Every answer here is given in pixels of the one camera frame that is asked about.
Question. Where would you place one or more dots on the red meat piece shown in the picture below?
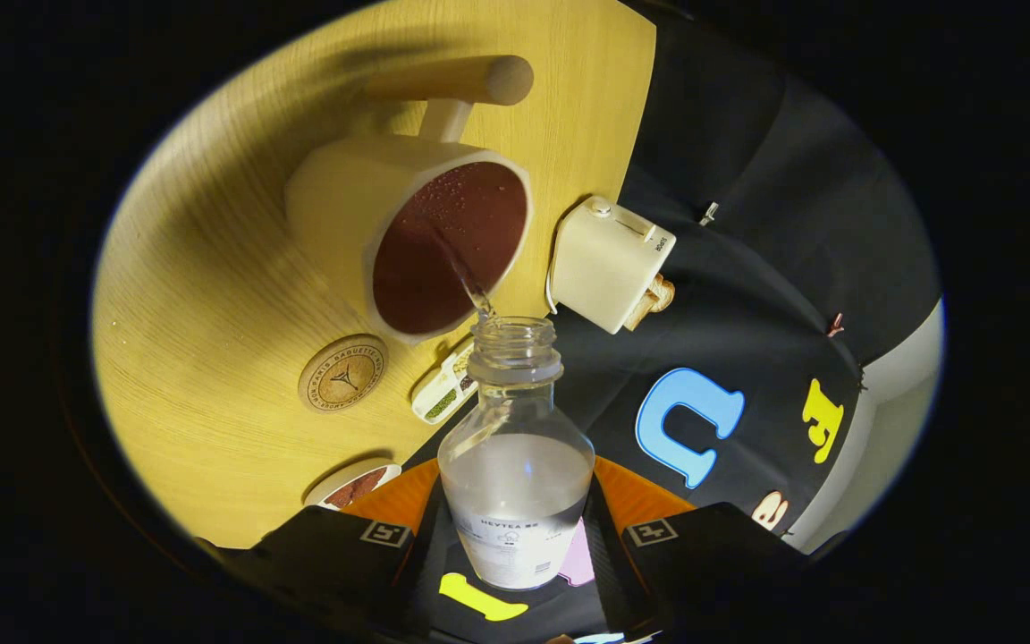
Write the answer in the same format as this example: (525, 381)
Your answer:
(356, 487)

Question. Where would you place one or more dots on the clear plastic juice bottle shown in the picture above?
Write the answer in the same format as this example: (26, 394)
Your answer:
(515, 510)

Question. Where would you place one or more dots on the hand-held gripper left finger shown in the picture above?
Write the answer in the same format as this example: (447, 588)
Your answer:
(336, 555)

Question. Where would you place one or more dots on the silver cloth clip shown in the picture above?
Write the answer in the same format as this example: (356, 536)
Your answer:
(709, 214)

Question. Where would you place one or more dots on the round cork coaster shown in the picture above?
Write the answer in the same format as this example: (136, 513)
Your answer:
(342, 374)

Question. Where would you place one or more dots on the white divided seed dish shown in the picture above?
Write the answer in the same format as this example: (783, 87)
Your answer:
(439, 402)

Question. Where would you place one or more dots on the toast slice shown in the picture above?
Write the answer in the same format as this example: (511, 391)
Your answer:
(640, 315)
(662, 293)

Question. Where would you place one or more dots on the cream toaster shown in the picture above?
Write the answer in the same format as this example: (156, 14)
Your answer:
(604, 264)

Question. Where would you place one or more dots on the wooden table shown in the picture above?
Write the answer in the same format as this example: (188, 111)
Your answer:
(211, 295)

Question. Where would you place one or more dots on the black backdrop cloth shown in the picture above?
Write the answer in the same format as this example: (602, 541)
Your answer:
(747, 224)

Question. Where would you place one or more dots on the pink cloth clip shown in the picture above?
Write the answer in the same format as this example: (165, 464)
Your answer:
(835, 326)

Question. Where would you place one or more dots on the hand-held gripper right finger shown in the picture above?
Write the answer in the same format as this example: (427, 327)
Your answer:
(703, 555)

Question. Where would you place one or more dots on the white round plate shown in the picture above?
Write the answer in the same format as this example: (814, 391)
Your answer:
(323, 491)

